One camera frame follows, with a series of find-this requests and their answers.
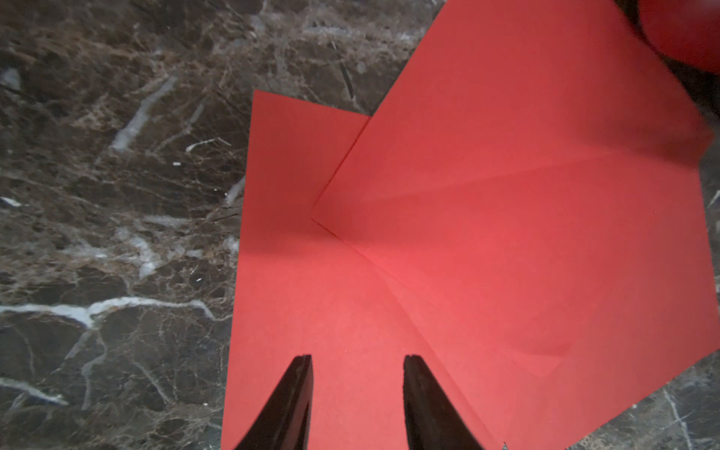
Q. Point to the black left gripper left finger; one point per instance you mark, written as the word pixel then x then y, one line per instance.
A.
pixel 285 419

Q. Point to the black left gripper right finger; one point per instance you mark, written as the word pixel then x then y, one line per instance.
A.
pixel 431 420

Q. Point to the red paper sheet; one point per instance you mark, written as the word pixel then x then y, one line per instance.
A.
pixel 300 290
pixel 530 188

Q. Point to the red polka dot toaster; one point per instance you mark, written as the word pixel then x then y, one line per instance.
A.
pixel 684 30

